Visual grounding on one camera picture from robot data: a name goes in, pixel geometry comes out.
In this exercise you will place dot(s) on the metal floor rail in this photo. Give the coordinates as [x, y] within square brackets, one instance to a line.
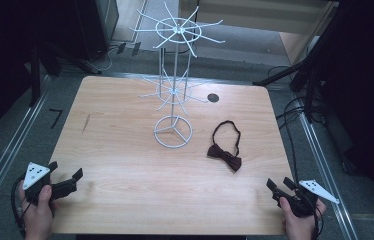
[8, 146]
[325, 173]

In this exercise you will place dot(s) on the person's right hand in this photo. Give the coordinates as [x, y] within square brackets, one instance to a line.
[300, 224]

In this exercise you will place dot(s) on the black round table grommet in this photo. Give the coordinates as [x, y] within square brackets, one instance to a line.
[213, 97]

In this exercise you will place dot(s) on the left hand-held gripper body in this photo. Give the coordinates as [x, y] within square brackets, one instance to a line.
[35, 176]

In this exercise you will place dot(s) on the black metal stand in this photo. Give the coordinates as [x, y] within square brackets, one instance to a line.
[308, 76]
[35, 73]

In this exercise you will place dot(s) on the person's left hand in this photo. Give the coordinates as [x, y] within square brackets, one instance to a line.
[39, 216]

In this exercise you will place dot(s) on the dark red bow tie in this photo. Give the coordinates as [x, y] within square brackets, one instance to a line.
[225, 156]

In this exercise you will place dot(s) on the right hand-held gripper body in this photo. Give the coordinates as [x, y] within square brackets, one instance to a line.
[308, 196]

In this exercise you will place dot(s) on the black power plug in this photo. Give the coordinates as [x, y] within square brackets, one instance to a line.
[136, 48]
[121, 48]

